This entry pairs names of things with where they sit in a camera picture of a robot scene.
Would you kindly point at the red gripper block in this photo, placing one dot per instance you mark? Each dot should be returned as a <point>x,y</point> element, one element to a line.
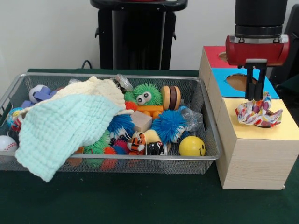
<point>257,52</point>

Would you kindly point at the colourful patterned cloth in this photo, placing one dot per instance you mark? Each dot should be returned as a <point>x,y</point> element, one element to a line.
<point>252,114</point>

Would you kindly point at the light blue muslin cloth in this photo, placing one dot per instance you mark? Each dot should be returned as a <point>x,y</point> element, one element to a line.
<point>60,130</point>

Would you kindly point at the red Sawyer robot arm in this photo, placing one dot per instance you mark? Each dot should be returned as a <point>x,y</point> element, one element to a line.
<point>261,11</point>

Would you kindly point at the wooden box with three holes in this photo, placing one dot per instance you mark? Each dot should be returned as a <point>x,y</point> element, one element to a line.
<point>257,163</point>

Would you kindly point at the yellow smiley ball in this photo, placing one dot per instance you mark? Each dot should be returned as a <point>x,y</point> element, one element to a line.
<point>192,146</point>

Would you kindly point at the blue spiky ball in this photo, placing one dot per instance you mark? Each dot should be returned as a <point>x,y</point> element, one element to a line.
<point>168,126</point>

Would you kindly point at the green fuzzy toy with eyes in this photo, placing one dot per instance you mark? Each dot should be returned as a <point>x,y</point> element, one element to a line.
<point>146,93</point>

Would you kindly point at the tan foam block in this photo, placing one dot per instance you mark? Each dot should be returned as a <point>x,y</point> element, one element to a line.
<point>141,121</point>

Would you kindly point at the tiger plush toy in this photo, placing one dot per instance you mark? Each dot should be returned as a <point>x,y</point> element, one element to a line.
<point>136,145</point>

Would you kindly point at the cream knitted cloth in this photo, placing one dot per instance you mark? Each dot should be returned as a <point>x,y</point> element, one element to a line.
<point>93,87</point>

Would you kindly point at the black and white soccer ball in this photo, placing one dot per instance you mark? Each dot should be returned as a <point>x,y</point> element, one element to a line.
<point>37,91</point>

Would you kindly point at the white baseball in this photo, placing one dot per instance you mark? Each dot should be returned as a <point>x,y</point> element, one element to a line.
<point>7,144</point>

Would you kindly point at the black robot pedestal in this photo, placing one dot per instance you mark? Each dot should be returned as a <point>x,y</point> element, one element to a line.
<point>140,35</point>

